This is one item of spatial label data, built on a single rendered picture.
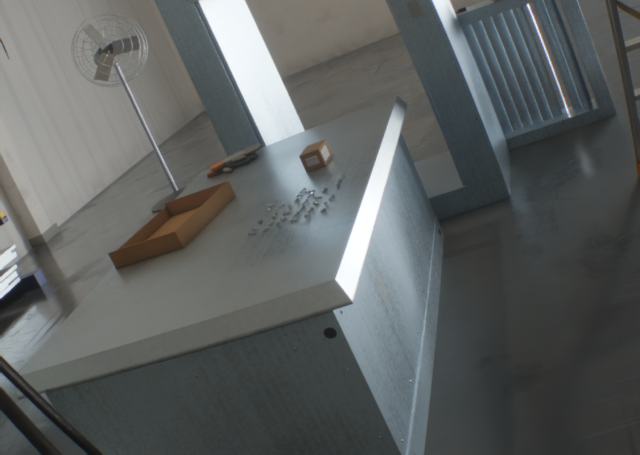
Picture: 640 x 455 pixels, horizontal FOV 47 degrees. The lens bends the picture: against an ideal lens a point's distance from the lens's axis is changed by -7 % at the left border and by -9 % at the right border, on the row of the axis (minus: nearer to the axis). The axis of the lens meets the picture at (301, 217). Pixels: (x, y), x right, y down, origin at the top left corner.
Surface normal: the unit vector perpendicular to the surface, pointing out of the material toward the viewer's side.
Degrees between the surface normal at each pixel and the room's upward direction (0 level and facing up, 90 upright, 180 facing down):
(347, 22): 90
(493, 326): 0
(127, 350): 67
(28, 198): 90
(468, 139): 90
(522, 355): 0
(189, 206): 90
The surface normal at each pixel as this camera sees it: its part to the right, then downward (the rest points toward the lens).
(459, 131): -0.24, 0.39
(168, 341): -0.33, 0.00
